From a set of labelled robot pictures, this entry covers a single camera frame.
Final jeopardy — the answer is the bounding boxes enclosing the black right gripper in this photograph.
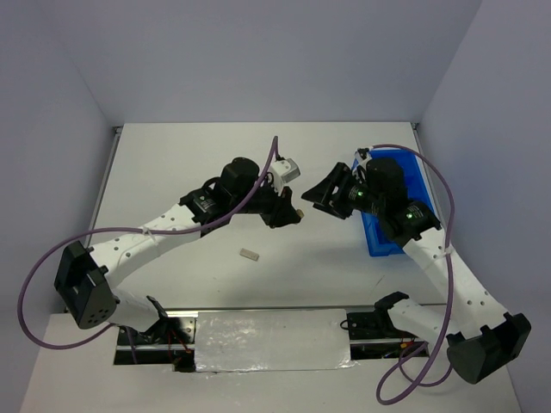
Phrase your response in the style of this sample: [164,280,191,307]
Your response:
[300,161,383,219]

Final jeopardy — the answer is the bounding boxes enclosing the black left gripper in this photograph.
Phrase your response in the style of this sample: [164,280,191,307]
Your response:
[231,176,300,229]

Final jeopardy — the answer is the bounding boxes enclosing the grey beige eraser block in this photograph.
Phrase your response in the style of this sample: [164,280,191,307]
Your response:
[239,249,259,262]

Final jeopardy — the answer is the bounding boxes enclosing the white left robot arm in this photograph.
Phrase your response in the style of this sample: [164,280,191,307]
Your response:
[54,157,301,343]

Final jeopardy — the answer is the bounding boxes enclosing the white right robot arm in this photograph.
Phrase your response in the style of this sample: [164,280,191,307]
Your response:
[301,150,531,385]

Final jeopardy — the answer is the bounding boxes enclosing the blue plastic sorting bin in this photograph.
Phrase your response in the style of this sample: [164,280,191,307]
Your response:
[361,149,434,257]

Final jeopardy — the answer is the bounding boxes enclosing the silver foil tape sheet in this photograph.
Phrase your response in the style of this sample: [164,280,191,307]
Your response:
[195,309,354,373]

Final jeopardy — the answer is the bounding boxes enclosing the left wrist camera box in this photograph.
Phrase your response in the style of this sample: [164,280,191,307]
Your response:
[268,158,300,194]

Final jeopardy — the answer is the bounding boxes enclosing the black metal base rail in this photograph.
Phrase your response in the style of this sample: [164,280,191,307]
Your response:
[113,307,418,373]

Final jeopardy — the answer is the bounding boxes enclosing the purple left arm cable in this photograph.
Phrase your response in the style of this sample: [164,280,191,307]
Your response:
[17,136,280,365]

